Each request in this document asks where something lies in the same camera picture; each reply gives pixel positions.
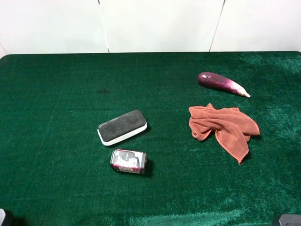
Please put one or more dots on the grey device bottom right corner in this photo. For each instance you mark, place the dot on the grey device bottom right corner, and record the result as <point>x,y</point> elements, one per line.
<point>287,220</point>

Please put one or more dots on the black and white board eraser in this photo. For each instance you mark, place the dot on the black and white board eraser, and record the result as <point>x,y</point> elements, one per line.
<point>122,127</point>

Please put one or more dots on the purple eggplant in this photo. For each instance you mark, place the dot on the purple eggplant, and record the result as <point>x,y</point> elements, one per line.
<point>215,81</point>

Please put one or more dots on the black pink gum box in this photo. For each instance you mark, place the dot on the black pink gum box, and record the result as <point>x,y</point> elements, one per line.
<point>128,161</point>

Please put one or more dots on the orange microfiber cloth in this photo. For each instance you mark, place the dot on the orange microfiber cloth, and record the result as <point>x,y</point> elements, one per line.
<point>233,129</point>

